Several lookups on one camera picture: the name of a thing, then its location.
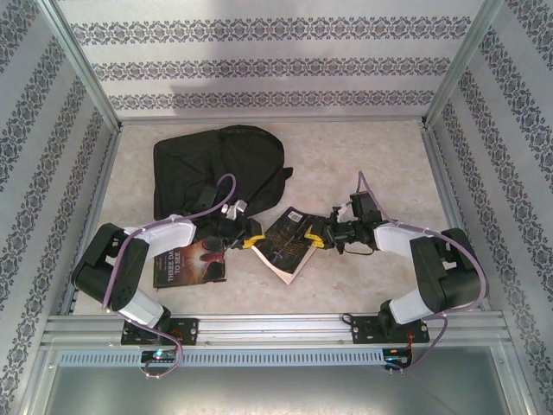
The Three Days To See book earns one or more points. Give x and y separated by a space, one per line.
194 270

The aluminium frame post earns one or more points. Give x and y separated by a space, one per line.
82 65
464 65

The black fabric backpack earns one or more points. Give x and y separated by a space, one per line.
186 173

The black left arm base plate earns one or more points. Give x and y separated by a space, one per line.
190 330

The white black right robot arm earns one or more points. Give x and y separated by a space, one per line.
397 238

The aluminium mounting rail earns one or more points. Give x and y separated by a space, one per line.
276 330

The aluminium side rail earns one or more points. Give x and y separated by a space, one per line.
93 194
449 181

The grey metal panel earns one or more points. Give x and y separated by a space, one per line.
276 391

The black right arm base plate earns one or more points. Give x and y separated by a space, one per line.
363 330

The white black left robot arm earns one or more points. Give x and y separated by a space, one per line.
168 238

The black book with gold text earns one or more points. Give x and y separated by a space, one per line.
285 246

